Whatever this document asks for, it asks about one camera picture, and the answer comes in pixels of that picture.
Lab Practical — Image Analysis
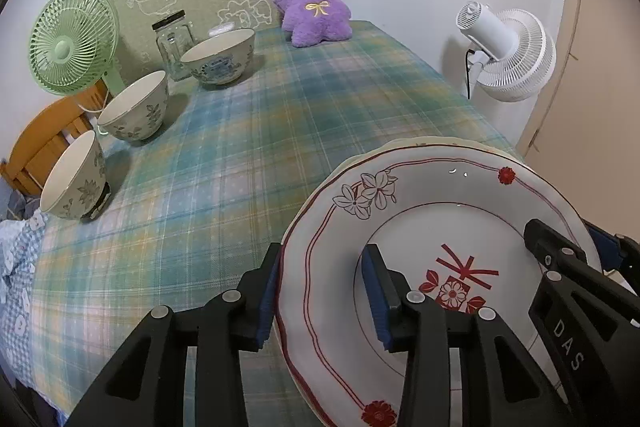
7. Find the white plate with red flowers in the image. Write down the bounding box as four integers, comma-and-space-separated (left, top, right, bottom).
277, 144, 600, 426

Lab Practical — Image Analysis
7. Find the floral bowl bed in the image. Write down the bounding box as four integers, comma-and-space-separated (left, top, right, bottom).
40, 130, 111, 220

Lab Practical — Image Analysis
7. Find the floral bowl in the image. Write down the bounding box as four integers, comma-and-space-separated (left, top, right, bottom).
98, 70, 169, 142

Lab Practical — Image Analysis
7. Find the beige wooden door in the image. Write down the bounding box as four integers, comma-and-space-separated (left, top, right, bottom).
518, 0, 639, 239

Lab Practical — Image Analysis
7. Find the plaid green tablecloth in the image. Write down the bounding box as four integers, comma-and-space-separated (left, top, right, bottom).
11, 22, 509, 413

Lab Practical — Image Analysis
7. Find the blue checkered bear blanket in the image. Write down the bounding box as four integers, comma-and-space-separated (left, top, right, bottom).
1, 192, 48, 387

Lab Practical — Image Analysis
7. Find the white floor fan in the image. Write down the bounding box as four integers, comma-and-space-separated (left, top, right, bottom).
456, 1, 556, 103

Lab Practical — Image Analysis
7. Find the blue patterned bowl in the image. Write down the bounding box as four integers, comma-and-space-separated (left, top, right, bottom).
180, 29, 256, 87

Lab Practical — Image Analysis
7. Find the glass jar with black lid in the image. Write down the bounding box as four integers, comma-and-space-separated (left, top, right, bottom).
152, 10, 195, 81

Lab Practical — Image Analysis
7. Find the green desk fan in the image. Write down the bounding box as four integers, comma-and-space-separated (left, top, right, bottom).
28, 0, 125, 96

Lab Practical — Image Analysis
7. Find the purple plush bunny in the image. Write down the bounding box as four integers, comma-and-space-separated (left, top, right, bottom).
272, 0, 352, 48

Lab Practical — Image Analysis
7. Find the green fan power cable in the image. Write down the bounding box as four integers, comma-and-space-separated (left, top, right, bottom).
74, 76, 114, 138

